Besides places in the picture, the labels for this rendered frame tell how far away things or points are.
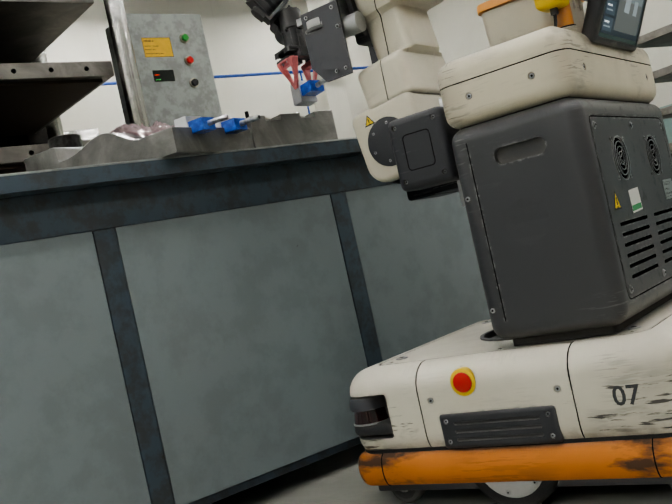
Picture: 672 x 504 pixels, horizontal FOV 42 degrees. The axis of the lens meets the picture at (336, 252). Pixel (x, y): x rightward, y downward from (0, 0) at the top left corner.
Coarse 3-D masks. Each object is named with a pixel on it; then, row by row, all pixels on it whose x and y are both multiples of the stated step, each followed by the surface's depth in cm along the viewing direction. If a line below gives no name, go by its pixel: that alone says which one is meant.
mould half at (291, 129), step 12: (264, 120) 211; (276, 120) 213; (288, 120) 216; (300, 120) 218; (312, 120) 220; (324, 120) 223; (252, 132) 209; (264, 132) 211; (276, 132) 213; (288, 132) 215; (300, 132) 217; (312, 132) 220; (324, 132) 222; (336, 132) 225; (264, 144) 210; (276, 144) 212
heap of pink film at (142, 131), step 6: (156, 120) 212; (120, 126) 200; (126, 126) 199; (132, 126) 198; (138, 126) 201; (144, 126) 201; (150, 126) 211; (156, 126) 209; (162, 126) 209; (168, 126) 207; (174, 126) 207; (114, 132) 199; (120, 132) 198; (126, 132) 198; (132, 132) 197; (138, 132) 198; (144, 132) 197; (150, 132) 197; (156, 132) 207
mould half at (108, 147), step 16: (176, 128) 184; (96, 144) 196; (112, 144) 193; (128, 144) 190; (144, 144) 187; (160, 144) 185; (176, 144) 183; (192, 144) 187; (208, 144) 191; (224, 144) 195; (240, 144) 200; (32, 160) 209; (48, 160) 206; (64, 160) 202; (80, 160) 199; (96, 160) 196; (112, 160) 194; (128, 160) 191
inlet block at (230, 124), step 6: (228, 120) 196; (234, 120) 195; (240, 120) 196; (246, 120) 195; (252, 120) 194; (216, 126) 197; (222, 126) 197; (228, 126) 196; (234, 126) 195; (240, 126) 196; (246, 126) 198; (228, 132) 196; (234, 132) 198
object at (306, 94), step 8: (312, 80) 212; (320, 80) 210; (304, 88) 213; (312, 88) 211; (320, 88) 213; (296, 96) 215; (304, 96) 214; (312, 96) 216; (296, 104) 216; (304, 104) 217; (312, 104) 218
